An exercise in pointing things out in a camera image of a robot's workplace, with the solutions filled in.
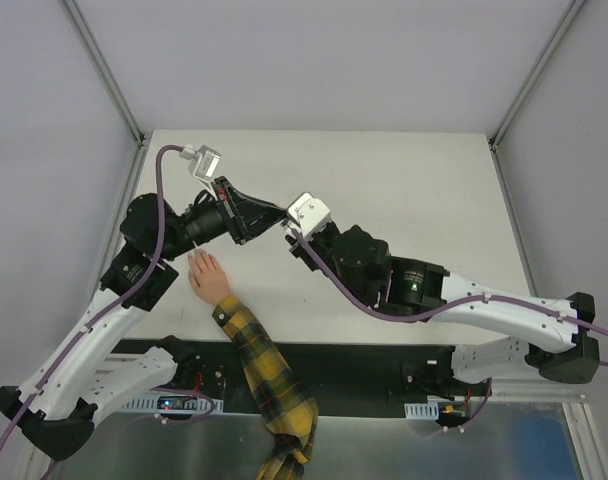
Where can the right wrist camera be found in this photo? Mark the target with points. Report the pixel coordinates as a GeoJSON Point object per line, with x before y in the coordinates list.
{"type": "Point", "coordinates": [307, 215]}

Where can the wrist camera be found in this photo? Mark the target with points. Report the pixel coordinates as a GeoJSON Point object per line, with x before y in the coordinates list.
{"type": "Point", "coordinates": [202, 162]}
{"type": "Point", "coordinates": [307, 215]}

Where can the yellow plaid sleeve forearm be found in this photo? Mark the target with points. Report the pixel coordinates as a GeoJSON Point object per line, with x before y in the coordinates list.
{"type": "Point", "coordinates": [288, 408]}

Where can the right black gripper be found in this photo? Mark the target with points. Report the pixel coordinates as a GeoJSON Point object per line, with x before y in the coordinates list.
{"type": "Point", "coordinates": [300, 250]}

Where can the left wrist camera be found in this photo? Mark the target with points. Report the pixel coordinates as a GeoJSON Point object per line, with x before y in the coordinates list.
{"type": "Point", "coordinates": [202, 162]}

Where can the right white cable duct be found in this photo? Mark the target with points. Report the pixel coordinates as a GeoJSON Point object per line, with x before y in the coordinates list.
{"type": "Point", "coordinates": [422, 411]}

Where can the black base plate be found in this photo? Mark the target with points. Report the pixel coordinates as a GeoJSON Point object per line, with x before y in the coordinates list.
{"type": "Point", "coordinates": [360, 381]}

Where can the left aluminium frame post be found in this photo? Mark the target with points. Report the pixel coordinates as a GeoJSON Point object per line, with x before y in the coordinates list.
{"type": "Point", "coordinates": [90, 45]}

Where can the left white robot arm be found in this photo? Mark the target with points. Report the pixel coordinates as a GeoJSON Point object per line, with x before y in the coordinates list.
{"type": "Point", "coordinates": [60, 406]}

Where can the aluminium frame post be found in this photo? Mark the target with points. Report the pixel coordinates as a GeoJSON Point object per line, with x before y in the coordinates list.
{"type": "Point", "coordinates": [90, 45]}
{"type": "Point", "coordinates": [550, 48]}

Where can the right aluminium frame post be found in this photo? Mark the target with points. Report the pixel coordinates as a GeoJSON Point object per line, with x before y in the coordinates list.
{"type": "Point", "coordinates": [550, 48]}

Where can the mannequin hand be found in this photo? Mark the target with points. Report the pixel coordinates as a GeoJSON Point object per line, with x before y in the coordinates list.
{"type": "Point", "coordinates": [207, 279]}

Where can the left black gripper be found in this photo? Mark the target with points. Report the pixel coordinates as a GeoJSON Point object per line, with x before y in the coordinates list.
{"type": "Point", "coordinates": [231, 210]}

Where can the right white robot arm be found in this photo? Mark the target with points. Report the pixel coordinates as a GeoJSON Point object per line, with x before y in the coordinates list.
{"type": "Point", "coordinates": [545, 337]}

